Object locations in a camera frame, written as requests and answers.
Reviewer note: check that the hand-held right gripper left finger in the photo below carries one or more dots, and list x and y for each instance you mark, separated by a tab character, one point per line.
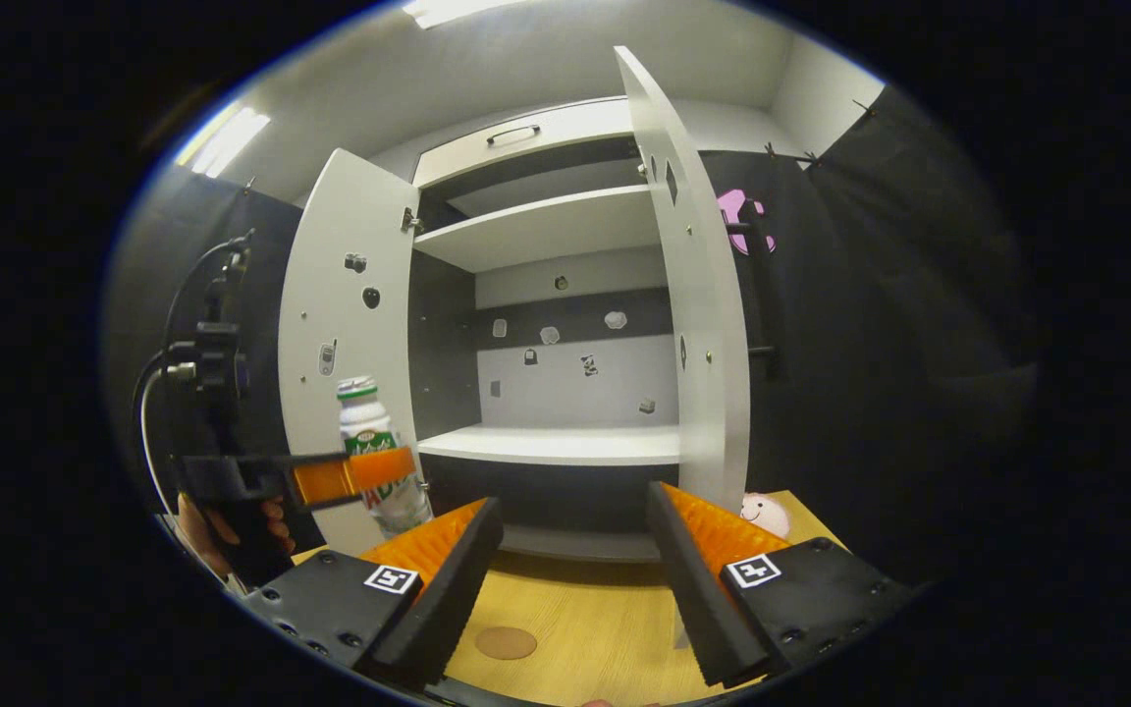
448	604

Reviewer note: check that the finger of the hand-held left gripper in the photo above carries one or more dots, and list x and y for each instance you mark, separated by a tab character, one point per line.
350	476

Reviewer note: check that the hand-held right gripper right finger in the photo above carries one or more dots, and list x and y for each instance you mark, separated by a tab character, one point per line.
698	599

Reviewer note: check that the white drink bottle green cap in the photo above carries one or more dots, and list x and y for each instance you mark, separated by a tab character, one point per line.
364	422

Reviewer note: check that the round brown coaster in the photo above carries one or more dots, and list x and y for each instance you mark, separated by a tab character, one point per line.
507	643

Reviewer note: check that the pink plush toy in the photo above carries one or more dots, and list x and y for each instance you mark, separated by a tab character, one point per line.
767	516

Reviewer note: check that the black backdrop cloth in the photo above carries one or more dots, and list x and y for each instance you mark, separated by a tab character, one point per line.
148	285
870	344

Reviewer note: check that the white cabinet door phone sticker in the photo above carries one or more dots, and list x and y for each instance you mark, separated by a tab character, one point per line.
330	295

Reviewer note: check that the white cabinet shelf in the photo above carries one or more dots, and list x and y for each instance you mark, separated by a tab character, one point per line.
546	231
556	447
546	191

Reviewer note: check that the white and grey cabinet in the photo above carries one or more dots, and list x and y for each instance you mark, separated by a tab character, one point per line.
575	383

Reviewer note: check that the narrow ceiling light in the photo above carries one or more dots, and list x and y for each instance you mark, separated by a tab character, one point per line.
232	142

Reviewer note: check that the white cabinet drawer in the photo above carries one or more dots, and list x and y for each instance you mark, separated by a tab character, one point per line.
565	133

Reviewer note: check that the large ceiling light panel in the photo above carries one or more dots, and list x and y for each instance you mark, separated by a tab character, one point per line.
448	10

